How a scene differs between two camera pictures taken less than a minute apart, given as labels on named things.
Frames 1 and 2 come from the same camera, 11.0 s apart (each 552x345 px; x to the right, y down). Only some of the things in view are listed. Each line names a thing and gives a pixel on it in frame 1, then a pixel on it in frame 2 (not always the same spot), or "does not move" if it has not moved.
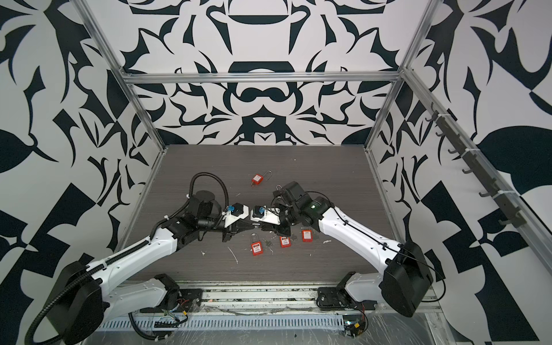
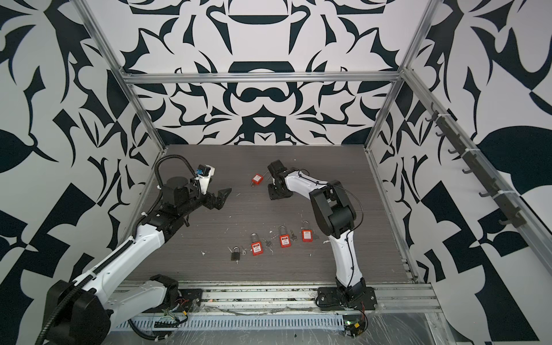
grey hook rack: (512, 212) does not move
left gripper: (229, 231) → (218, 200)
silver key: (268, 244) → (293, 238)
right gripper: (279, 228) → (273, 195)
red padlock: (256, 246) does not move
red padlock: (285, 241) does not move
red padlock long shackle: (307, 236) does not move
